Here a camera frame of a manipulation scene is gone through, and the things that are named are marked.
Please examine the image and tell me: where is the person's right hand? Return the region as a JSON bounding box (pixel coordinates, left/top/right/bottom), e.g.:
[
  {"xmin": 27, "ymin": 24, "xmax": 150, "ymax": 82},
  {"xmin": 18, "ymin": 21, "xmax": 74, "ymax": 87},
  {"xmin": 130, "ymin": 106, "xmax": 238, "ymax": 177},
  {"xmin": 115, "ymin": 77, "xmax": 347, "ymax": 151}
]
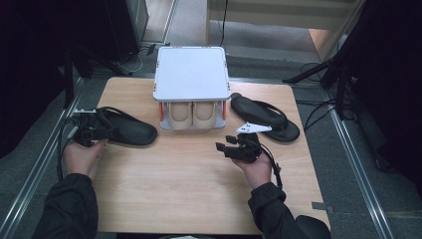
[{"xmin": 231, "ymin": 152, "xmax": 274, "ymax": 190}]

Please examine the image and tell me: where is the black floor cable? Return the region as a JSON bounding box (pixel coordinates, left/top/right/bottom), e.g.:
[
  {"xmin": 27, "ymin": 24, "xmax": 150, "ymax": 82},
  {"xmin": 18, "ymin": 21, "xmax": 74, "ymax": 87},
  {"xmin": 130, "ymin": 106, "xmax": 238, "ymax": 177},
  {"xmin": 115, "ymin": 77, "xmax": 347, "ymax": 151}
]
[{"xmin": 295, "ymin": 99, "xmax": 336, "ymax": 132}]

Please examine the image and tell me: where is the dark cabinet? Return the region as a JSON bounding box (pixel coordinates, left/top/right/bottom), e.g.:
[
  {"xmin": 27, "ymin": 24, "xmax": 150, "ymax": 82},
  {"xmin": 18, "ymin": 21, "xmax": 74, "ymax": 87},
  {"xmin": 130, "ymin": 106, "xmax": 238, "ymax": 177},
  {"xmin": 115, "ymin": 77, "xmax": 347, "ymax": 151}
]
[{"xmin": 71, "ymin": 0, "xmax": 149, "ymax": 66}]

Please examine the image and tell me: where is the right hand-held gripper cable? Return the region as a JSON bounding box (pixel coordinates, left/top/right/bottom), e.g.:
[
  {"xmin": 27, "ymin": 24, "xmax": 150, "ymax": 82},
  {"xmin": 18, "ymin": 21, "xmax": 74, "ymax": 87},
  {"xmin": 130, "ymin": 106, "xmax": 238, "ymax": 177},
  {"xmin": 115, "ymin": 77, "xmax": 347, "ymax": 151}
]
[{"xmin": 257, "ymin": 142, "xmax": 284, "ymax": 190}]

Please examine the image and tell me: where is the black flip-flop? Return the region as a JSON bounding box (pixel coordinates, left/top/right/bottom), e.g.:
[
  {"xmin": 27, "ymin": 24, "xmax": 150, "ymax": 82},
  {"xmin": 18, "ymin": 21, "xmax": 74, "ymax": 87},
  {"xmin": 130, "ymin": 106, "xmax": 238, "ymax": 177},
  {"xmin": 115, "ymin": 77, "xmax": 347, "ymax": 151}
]
[
  {"xmin": 95, "ymin": 106, "xmax": 158, "ymax": 147},
  {"xmin": 230, "ymin": 93, "xmax": 302, "ymax": 143}
]

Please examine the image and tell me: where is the white two-tier shoe rack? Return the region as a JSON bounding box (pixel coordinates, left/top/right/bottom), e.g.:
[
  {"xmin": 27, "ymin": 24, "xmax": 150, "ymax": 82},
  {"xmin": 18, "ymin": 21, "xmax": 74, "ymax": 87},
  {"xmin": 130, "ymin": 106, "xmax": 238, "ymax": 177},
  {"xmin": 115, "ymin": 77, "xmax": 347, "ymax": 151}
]
[{"xmin": 152, "ymin": 45, "xmax": 232, "ymax": 130}]

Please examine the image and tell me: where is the cream clog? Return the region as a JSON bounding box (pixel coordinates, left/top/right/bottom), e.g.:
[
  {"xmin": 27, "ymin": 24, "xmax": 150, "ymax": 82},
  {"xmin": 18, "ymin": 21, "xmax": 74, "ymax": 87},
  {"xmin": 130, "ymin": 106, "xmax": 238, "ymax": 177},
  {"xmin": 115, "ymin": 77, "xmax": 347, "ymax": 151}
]
[
  {"xmin": 165, "ymin": 102, "xmax": 194, "ymax": 130},
  {"xmin": 192, "ymin": 101, "xmax": 220, "ymax": 129}
]

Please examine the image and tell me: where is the black tripod stand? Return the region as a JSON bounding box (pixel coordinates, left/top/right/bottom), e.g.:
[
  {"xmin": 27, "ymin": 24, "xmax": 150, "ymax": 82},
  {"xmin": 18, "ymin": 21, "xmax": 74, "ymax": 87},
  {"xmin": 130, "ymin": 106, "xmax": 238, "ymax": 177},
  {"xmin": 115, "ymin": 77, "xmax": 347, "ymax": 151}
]
[{"xmin": 282, "ymin": 53, "xmax": 352, "ymax": 120}]

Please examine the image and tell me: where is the thin black hanging cable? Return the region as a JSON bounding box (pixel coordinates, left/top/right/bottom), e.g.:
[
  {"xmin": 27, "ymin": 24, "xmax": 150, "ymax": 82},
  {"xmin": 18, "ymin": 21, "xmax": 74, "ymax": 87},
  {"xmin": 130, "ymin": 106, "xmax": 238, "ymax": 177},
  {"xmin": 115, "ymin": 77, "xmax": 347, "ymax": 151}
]
[{"xmin": 218, "ymin": 0, "xmax": 230, "ymax": 48}]

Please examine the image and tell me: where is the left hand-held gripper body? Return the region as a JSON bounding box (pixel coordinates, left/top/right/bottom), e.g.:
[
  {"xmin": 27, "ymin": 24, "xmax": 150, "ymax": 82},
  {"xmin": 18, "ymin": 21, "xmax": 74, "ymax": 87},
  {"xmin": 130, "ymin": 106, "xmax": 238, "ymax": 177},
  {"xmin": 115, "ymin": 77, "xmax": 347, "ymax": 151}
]
[{"xmin": 71, "ymin": 108, "xmax": 101, "ymax": 147}]

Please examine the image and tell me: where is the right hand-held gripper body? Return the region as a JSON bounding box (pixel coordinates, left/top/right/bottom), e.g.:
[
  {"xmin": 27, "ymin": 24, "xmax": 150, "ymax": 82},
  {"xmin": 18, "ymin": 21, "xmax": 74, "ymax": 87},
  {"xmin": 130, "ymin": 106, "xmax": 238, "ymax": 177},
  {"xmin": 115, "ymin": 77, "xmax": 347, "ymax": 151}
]
[{"xmin": 224, "ymin": 121, "xmax": 273, "ymax": 163}]

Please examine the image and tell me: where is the person's left hand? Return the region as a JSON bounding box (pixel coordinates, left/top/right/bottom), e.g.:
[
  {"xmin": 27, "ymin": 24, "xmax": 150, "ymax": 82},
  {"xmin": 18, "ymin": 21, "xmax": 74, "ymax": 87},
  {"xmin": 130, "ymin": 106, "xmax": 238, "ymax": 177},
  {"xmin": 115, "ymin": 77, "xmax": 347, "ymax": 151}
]
[{"xmin": 63, "ymin": 138, "xmax": 109, "ymax": 177}]

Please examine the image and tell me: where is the black curtain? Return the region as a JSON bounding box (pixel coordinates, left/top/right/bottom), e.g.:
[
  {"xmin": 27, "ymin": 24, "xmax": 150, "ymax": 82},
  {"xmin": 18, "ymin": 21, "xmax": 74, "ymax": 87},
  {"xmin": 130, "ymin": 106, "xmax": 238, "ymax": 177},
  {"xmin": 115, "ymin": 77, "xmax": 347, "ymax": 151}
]
[
  {"xmin": 0, "ymin": 0, "xmax": 73, "ymax": 160},
  {"xmin": 331, "ymin": 0, "xmax": 422, "ymax": 188}
]

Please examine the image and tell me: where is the metal floor rail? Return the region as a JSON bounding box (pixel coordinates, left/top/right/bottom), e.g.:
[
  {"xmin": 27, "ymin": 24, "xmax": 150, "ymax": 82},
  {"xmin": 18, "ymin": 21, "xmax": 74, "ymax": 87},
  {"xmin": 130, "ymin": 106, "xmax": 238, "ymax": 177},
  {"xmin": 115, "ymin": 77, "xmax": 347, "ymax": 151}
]
[
  {"xmin": 0, "ymin": 78, "xmax": 84, "ymax": 239},
  {"xmin": 322, "ymin": 89, "xmax": 396, "ymax": 239}
]

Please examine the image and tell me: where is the grey tape strip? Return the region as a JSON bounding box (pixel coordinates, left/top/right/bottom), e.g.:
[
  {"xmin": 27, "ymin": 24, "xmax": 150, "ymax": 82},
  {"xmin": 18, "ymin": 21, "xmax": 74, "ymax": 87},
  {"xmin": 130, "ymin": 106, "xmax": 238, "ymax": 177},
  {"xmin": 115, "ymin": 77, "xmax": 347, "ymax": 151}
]
[{"xmin": 312, "ymin": 201, "xmax": 334, "ymax": 214}]

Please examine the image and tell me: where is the white floor cable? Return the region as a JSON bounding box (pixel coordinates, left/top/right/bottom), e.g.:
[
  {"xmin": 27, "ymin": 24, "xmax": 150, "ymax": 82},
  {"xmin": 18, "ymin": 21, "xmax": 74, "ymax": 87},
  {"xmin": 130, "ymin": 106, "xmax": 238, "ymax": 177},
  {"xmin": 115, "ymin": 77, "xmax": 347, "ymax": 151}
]
[{"xmin": 117, "ymin": 49, "xmax": 148, "ymax": 76}]

